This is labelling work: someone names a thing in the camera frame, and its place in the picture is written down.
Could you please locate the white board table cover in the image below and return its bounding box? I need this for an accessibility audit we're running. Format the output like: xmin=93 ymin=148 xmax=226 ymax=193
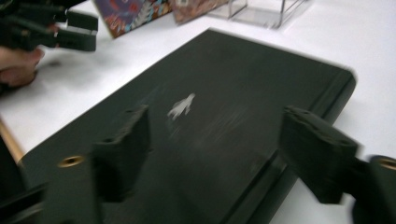
xmin=0 ymin=0 xmax=396 ymax=224

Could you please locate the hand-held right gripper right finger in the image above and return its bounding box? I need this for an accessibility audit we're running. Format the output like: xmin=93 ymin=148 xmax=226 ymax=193
xmin=278 ymin=105 xmax=360 ymax=205

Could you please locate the black book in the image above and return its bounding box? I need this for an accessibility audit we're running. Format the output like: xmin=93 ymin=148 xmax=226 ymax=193
xmin=18 ymin=27 xmax=358 ymax=224

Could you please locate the wooden table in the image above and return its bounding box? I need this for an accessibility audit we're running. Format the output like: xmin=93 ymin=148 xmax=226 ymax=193
xmin=0 ymin=116 xmax=25 ymax=163

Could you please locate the animal picture book green back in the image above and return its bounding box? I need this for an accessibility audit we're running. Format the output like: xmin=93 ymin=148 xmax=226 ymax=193
xmin=92 ymin=0 xmax=174 ymax=39

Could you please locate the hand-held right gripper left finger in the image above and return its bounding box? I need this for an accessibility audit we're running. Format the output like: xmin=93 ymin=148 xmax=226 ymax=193
xmin=92 ymin=105 xmax=152 ymax=203

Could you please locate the clear acrylic book holder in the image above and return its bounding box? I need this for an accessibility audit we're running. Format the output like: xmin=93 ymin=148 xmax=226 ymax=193
xmin=208 ymin=0 xmax=312 ymax=30

